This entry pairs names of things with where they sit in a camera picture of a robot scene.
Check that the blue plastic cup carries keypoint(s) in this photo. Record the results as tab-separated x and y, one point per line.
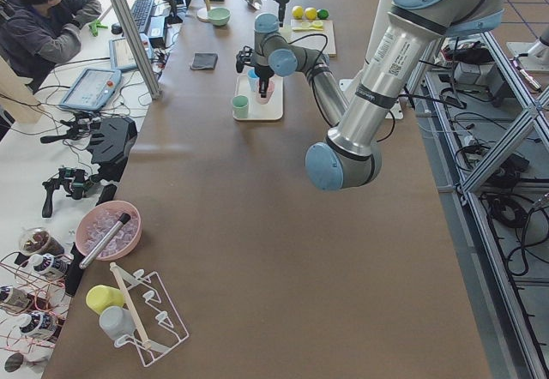
253	80

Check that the pink plastic cup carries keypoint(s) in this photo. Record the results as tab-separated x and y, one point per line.
271	88

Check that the green plastic cup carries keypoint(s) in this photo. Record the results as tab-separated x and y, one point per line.
240	107

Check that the pale yellow plastic cup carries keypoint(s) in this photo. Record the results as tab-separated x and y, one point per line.
286	33

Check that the cream rabbit tray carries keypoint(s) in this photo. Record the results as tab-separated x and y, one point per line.
270	111

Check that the whole yellow lemon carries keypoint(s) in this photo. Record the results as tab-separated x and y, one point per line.
310	14
297	12

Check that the yellow plastic knife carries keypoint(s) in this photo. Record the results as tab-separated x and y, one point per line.
307	29

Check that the green lime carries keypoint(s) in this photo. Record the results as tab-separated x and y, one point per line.
322	14

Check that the wooden cutting board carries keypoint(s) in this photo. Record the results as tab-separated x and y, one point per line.
318	41

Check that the green bowl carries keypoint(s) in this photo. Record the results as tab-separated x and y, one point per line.
219	16

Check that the grey folded cloth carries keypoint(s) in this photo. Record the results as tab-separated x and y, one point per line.
204	61

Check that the black keyboard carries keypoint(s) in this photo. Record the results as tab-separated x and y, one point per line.
141	11

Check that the blue teach pendant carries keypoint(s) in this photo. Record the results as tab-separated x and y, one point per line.
121	56
91	90

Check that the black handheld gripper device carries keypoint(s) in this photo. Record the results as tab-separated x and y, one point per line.
75	182

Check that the pink bowl with ice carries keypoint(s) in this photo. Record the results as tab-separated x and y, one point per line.
96	224

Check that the seated person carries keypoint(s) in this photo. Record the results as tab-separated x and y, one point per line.
42	34

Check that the yellow cup on rack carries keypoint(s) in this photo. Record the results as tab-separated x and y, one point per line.
101	297

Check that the iced coffee cup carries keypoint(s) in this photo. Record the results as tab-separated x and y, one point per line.
39	241

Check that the grey cup on rack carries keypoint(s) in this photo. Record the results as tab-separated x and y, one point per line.
116	322

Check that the aluminium frame post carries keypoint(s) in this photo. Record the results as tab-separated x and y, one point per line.
126	20

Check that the white wire cup rack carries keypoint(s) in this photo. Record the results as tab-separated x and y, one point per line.
160	329

